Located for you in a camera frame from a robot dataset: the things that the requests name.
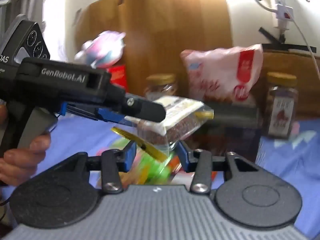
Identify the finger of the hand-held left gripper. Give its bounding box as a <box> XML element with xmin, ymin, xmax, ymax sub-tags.
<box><xmin>96</xmin><ymin>108</ymin><xmax>135</xmax><ymax>127</ymax></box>
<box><xmin>120</xmin><ymin>94</ymin><xmax>167</xmax><ymax>123</ymax></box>

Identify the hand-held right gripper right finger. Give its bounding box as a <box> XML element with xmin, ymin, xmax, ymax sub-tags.
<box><xmin>176</xmin><ymin>142</ymin><xmax>259</xmax><ymax>194</ymax></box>

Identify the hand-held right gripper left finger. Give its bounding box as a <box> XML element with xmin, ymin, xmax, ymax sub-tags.
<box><xmin>74</xmin><ymin>142</ymin><xmax>137</xmax><ymax>195</ymax></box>

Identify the clear gold-edged snack packet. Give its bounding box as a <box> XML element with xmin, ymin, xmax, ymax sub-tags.
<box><xmin>111</xmin><ymin>96</ymin><xmax>214</xmax><ymax>161</ymax></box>

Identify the dark tin box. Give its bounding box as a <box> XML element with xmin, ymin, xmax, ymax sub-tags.
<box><xmin>172</xmin><ymin>102</ymin><xmax>262</xmax><ymax>173</ymax></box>

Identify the person's left hand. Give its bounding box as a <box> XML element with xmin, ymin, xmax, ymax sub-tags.
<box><xmin>0</xmin><ymin>104</ymin><xmax>52</xmax><ymax>187</ymax></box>

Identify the gold-lid nut jar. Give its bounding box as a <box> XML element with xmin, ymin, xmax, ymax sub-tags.
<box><xmin>264</xmin><ymin>72</ymin><xmax>298</xmax><ymax>139</ymax></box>
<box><xmin>145</xmin><ymin>74</ymin><xmax>178</xmax><ymax>101</ymax></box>

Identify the green snack packet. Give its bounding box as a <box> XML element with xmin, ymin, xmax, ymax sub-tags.
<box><xmin>139</xmin><ymin>154</ymin><xmax>173</xmax><ymax>182</ymax></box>

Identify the red gift box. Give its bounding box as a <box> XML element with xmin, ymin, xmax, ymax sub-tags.
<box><xmin>107</xmin><ymin>65</ymin><xmax>128</xmax><ymax>93</ymax></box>

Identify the pink and blue plush toy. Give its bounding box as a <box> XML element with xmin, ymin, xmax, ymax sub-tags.
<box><xmin>74</xmin><ymin>30</ymin><xmax>126</xmax><ymax>68</ymax></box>

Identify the pink snack bag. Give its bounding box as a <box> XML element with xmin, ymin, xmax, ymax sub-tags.
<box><xmin>180</xmin><ymin>44</ymin><xmax>264</xmax><ymax>103</ymax></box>

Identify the wooden board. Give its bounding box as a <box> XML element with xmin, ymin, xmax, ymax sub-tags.
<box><xmin>75</xmin><ymin>0</ymin><xmax>234</xmax><ymax>101</ymax></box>

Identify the blue printed blanket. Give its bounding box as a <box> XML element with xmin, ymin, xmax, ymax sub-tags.
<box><xmin>49</xmin><ymin>116</ymin><xmax>320</xmax><ymax>240</ymax></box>

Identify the brown padded board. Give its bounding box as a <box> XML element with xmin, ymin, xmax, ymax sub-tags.
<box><xmin>261</xmin><ymin>49</ymin><xmax>320</xmax><ymax>117</ymax></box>

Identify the black tape cross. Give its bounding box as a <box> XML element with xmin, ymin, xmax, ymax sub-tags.
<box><xmin>258</xmin><ymin>26</ymin><xmax>310</xmax><ymax>51</ymax></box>

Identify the white power strip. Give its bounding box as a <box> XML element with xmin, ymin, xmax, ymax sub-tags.
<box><xmin>275</xmin><ymin>4</ymin><xmax>294</xmax><ymax>21</ymax></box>

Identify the white cable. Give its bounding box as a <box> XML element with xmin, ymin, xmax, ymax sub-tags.
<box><xmin>246</xmin><ymin>0</ymin><xmax>320</xmax><ymax>82</ymax></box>

